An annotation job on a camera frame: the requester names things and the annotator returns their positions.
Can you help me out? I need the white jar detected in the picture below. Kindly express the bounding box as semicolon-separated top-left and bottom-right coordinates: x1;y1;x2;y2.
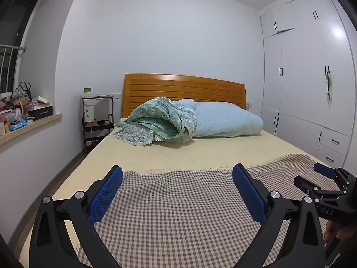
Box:
84;105;95;123

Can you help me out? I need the wicker basket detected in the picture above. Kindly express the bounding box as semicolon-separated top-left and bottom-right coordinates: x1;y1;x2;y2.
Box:
11;95;30;109

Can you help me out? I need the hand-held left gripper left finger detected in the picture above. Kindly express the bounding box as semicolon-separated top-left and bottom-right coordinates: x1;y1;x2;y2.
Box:
29;165;124;268

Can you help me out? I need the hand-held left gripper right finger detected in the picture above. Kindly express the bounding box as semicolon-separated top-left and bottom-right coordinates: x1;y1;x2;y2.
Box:
231;163;327;268

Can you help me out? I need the metal window railing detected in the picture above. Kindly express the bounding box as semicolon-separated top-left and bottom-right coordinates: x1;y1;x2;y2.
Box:
0;45;26;92

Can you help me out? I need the person's right hand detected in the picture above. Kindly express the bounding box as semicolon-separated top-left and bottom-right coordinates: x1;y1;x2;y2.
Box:
324;220;357;245

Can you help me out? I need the black shelf cart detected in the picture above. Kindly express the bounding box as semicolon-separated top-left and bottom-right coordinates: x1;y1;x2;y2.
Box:
81;95;115;154

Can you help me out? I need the green hanging ornament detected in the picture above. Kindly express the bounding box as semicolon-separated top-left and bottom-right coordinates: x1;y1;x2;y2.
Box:
325;67;334;110

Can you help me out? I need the grey checked blanket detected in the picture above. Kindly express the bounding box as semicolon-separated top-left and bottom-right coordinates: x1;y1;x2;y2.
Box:
75;153;343;268

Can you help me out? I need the black box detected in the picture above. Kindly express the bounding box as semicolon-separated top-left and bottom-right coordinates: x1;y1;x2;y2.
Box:
28;103;53;120

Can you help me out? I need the dark handbag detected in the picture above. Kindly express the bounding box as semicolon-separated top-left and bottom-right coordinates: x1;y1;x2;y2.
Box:
14;82;32;98

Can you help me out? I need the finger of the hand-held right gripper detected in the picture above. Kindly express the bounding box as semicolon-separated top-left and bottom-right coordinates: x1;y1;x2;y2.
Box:
313;162;357;185
293;175;347;202

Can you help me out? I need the light blue duvet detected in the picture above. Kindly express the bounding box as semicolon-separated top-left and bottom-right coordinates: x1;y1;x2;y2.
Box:
178;99;264;138

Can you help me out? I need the wooden bed frame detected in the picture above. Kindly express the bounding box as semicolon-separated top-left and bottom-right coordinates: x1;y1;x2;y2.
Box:
122;73;247;119

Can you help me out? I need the blue packet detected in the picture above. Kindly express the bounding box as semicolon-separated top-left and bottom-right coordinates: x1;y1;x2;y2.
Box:
8;119;28;131

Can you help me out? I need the green floral quilt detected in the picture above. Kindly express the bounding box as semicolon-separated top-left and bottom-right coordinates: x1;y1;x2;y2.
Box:
113;97;198;146

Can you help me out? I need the white wardrobe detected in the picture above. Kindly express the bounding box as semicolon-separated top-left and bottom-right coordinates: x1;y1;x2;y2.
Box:
259;0;357;171

